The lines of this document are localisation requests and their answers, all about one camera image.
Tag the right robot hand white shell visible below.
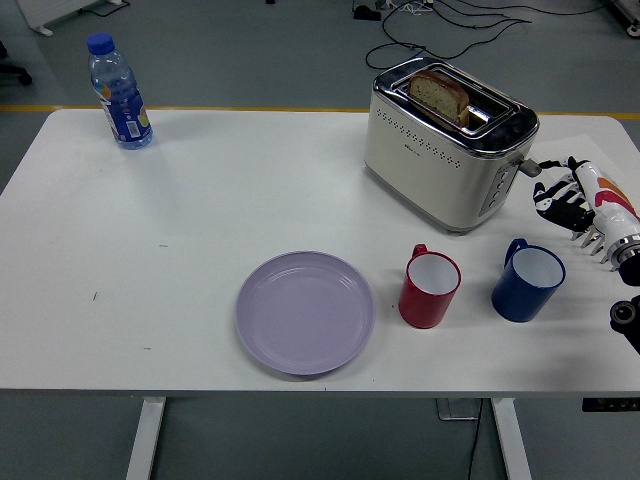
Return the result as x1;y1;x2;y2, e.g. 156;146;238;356
532;156;640;245

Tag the cream and chrome toaster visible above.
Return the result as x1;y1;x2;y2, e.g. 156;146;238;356
363;56;544;235

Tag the bread slice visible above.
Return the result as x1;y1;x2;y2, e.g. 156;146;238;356
408;69;471;126

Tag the purple plate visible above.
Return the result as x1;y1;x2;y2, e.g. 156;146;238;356
235;250;377;378

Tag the metal toast rack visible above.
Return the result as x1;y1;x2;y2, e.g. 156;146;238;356
571;225;624;274

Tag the blue mug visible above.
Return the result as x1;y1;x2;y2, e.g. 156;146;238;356
490;238;567;323

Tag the white equipment leg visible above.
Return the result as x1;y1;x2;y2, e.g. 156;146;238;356
612;0;640;37

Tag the black table control panel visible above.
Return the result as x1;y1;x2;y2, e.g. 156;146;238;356
582;398;640;413

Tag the red mug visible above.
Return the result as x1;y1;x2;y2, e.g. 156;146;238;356
398;243;463;330

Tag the white table leg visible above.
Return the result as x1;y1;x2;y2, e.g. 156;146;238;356
489;398;534;480
124;397;167;480

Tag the water bottle blue cap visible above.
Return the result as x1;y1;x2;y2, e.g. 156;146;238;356
86;32;155;151

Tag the white panel stand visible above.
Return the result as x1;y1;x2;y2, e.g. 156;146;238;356
17;0;131;36

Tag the black office chair base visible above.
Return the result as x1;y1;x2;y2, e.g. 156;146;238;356
0;39;34;86

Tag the clear plastic bracket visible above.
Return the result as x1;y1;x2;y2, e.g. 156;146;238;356
434;398;484;421

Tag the black floor cable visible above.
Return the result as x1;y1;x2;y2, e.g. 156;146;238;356
364;0;621;69

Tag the thin black hanging cable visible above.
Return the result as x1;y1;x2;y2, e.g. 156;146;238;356
466;399;484;480

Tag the white floor cable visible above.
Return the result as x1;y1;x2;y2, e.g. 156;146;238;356
389;0;436;16

